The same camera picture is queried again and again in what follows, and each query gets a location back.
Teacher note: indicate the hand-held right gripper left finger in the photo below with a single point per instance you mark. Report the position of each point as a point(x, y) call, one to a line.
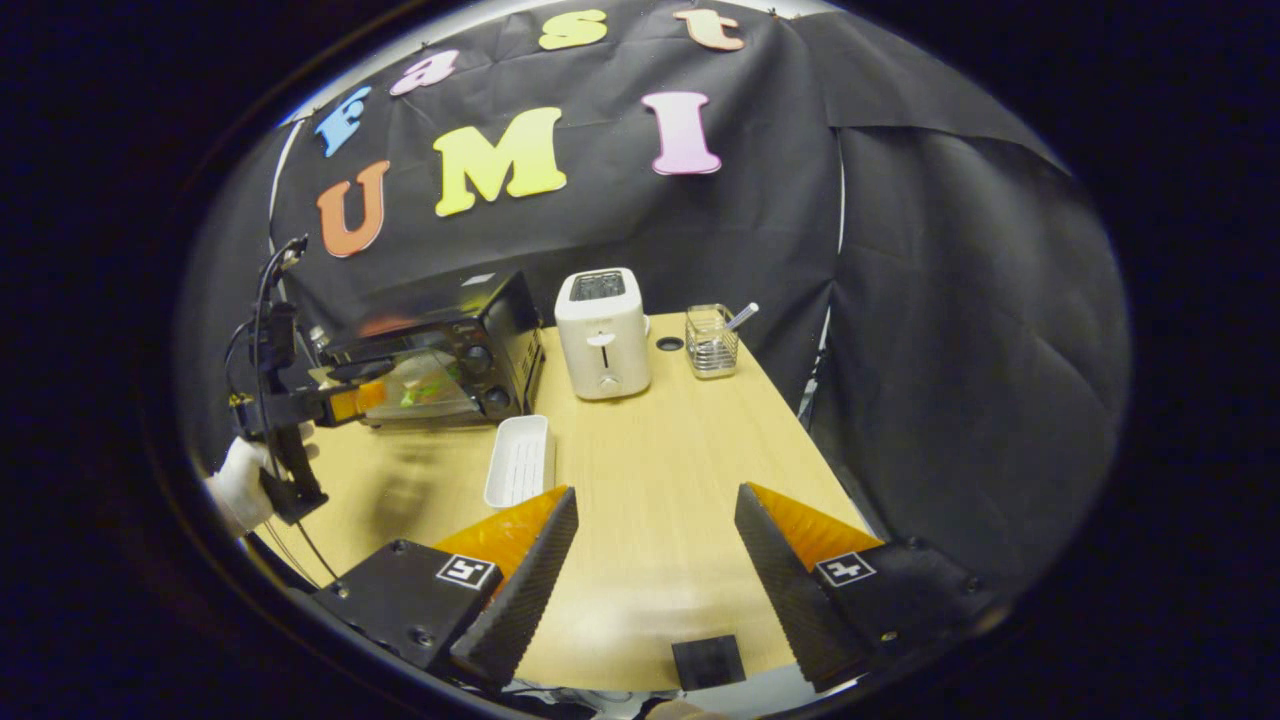
point(520, 610)

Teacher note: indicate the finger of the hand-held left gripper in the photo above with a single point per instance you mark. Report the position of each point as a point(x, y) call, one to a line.
point(358, 400)

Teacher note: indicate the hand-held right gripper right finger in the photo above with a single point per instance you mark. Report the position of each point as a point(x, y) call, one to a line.
point(795, 610)

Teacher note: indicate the black electric oven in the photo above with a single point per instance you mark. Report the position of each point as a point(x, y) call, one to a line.
point(500, 330)

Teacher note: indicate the black tape patch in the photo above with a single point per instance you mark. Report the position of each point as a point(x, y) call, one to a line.
point(708, 662)

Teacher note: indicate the white rectangular tray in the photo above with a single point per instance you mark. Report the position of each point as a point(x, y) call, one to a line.
point(520, 462)

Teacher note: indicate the white toaster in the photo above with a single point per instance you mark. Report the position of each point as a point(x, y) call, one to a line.
point(603, 340)

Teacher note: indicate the black round desk cap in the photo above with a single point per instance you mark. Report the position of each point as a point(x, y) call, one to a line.
point(670, 343)

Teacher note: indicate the black backdrop cloth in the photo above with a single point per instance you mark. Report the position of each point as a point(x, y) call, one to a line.
point(950, 350)

